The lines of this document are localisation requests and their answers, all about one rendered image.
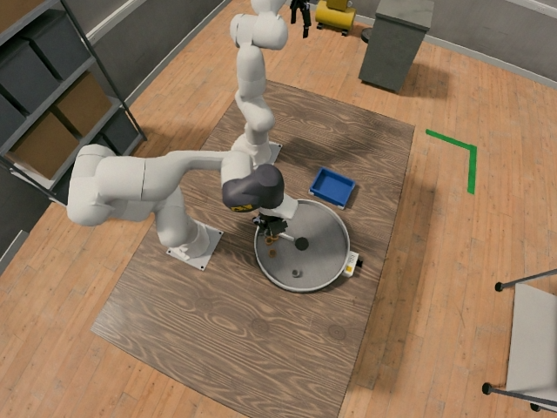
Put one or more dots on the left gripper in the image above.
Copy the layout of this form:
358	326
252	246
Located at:
304	7

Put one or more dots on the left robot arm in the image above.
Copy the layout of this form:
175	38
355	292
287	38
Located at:
250	33

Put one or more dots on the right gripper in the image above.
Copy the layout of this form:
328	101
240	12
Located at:
264	226

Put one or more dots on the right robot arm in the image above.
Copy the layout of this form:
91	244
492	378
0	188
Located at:
155	181

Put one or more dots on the blue rectangular tray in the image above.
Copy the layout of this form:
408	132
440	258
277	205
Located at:
332	184

